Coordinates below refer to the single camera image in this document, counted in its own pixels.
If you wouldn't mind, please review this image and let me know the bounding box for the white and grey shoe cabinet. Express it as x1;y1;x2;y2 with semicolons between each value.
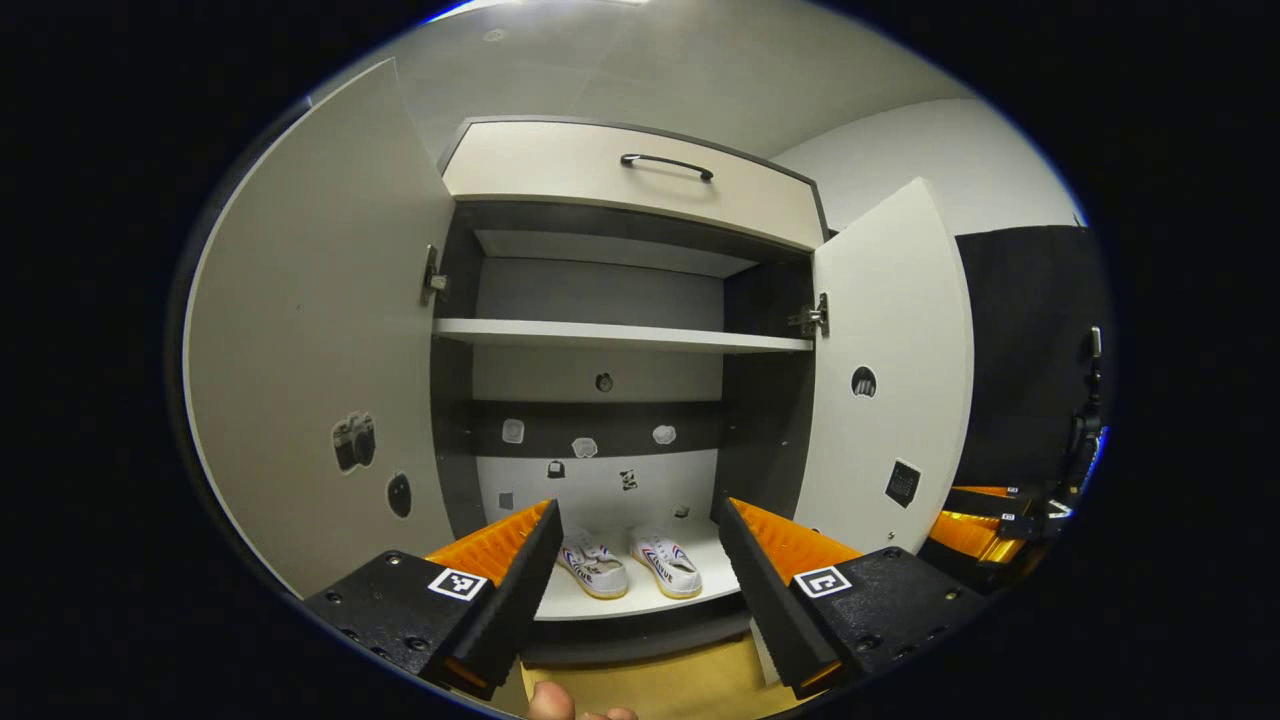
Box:
185;58;976;666

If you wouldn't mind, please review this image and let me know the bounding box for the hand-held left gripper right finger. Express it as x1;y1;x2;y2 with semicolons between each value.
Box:
718;497;991;699

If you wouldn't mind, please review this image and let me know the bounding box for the white canvas shoe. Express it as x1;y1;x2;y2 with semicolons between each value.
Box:
630;527;704;599
557;530;631;601

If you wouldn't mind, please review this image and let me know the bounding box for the beige cabinet drawer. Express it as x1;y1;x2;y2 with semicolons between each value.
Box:
440;118;829;251

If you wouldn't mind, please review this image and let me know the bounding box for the black backdrop cloth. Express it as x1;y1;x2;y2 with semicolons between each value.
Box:
955;225;1113;491

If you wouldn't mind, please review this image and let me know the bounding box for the black drawer handle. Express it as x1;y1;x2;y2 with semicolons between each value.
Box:
620;153;715;183

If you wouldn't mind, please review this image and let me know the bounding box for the white cabinet shelf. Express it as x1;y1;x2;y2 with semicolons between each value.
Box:
432;318;814;354

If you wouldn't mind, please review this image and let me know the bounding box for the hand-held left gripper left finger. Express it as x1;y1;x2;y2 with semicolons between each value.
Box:
300;498;564;701

